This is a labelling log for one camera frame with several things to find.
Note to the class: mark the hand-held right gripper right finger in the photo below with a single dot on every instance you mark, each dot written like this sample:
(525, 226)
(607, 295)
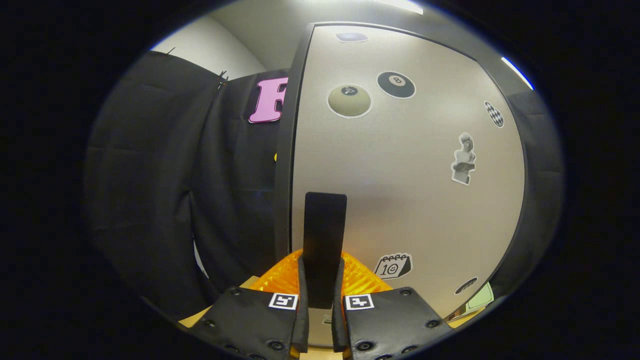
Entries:
(339, 325)

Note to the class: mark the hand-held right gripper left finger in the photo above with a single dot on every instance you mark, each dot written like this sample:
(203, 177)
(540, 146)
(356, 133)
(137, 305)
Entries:
(302, 325)

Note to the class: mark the dark grey cabinet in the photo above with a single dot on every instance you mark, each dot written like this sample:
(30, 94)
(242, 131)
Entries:
(285, 175)

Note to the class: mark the pale green book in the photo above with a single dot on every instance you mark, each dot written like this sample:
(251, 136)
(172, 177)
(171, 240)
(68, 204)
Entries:
(481, 298)

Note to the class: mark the black backdrop cloth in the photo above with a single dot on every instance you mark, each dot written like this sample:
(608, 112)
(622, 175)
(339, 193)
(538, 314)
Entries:
(150, 175)

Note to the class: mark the black binder clip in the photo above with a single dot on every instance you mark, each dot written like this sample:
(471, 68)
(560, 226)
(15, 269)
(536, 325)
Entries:
(223, 79)

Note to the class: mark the narrow ceiling light panel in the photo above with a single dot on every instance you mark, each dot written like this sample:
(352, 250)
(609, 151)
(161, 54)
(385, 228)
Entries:
(517, 73)

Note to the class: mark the large ceiling light panel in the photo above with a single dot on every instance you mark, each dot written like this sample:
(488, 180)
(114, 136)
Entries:
(405, 5)

